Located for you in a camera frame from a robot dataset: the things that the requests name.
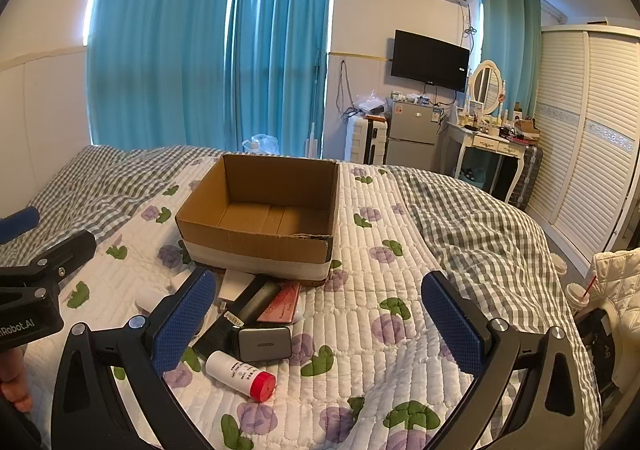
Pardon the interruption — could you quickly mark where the drink cup with straw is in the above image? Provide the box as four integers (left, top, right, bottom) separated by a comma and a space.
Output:
565, 274, 598, 317

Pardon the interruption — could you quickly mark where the white bottle red cap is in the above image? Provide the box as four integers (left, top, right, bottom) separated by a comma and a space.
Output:
205, 352, 277, 402

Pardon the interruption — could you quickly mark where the large blue curtain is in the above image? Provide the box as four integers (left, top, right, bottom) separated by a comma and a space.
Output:
85, 0, 332, 156

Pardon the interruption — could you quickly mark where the white floral quilt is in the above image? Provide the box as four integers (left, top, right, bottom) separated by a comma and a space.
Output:
22, 156, 482, 450

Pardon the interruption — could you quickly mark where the white puffy jacket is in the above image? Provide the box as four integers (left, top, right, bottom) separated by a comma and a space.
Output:
592, 248, 639, 392

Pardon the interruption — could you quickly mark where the white louvered wardrobe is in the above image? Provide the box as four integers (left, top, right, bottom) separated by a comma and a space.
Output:
527, 25, 639, 272

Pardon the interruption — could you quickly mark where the teal laundry basket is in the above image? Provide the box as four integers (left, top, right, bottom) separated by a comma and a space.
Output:
459, 167, 486, 190

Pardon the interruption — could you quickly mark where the oval vanity mirror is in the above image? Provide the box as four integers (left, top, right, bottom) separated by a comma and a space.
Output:
468, 60, 506, 115

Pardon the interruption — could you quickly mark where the person's left hand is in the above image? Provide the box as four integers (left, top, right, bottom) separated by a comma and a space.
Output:
0, 347, 32, 413

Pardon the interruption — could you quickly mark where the red patterned box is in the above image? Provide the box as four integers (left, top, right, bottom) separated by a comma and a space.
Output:
258, 282, 300, 324

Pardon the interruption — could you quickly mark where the white dressing table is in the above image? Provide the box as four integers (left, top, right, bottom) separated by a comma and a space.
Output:
438, 123, 526, 203

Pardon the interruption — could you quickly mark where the grey power adapter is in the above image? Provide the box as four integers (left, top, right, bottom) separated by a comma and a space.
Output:
231, 326, 292, 363

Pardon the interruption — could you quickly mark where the narrow blue curtain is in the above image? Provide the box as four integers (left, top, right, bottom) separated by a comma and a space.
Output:
480, 0, 542, 116

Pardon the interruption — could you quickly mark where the white charger block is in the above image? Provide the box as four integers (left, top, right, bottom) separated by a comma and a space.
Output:
134, 269, 191, 313

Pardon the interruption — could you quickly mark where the white suitcase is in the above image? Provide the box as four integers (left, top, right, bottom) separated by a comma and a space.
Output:
344, 114, 387, 165

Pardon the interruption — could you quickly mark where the white box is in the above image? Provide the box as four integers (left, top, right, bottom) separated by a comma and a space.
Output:
218, 269, 255, 303

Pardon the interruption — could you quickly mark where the open cardboard box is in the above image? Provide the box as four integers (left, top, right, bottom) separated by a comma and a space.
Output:
175, 153, 340, 285

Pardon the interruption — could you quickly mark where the black wall television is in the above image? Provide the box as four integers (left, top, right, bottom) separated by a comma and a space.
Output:
390, 29, 470, 92

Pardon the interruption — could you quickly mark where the silver mini fridge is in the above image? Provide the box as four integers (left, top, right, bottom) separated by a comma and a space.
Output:
385, 102, 440, 170

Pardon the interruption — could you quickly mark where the black remote control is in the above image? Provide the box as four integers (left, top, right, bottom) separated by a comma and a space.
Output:
193, 274, 282, 361

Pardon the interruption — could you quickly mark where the dark checkered suitcase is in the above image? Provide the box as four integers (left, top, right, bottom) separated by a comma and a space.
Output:
509, 145, 544, 210

